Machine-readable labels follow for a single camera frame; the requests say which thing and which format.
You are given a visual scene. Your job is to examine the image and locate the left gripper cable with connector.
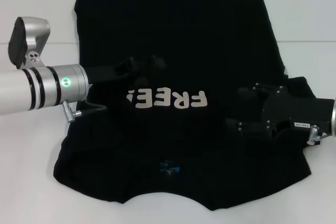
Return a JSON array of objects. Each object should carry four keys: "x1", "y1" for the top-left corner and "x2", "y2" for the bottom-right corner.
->
[{"x1": 62, "y1": 100, "x2": 107, "y2": 124}]

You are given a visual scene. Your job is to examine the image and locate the gripper cable with connector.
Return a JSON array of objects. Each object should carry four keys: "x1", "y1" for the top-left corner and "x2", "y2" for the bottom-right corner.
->
[
  {"x1": 306, "y1": 125, "x2": 327, "y2": 138},
  {"x1": 62, "y1": 100, "x2": 107, "y2": 124}
]

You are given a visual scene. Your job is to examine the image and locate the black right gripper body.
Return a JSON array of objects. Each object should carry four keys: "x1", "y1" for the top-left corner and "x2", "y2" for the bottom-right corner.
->
[{"x1": 262, "y1": 90, "x2": 335, "y2": 137}]

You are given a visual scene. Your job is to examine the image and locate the black t-shirt with white lettering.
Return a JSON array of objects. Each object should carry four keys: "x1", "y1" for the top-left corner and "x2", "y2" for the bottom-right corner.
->
[{"x1": 54, "y1": 0, "x2": 326, "y2": 205}]

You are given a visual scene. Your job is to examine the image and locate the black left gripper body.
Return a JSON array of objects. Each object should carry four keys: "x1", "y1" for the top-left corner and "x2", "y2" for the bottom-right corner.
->
[{"x1": 84, "y1": 62, "x2": 124, "y2": 84}]

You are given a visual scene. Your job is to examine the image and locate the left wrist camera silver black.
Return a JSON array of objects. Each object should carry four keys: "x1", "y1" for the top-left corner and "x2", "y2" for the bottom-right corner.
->
[{"x1": 7, "y1": 16, "x2": 51, "y2": 70}]

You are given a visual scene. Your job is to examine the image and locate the right gripper cable with connector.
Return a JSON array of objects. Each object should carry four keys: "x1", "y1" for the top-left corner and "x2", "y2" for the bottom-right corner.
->
[{"x1": 306, "y1": 125, "x2": 327, "y2": 138}]

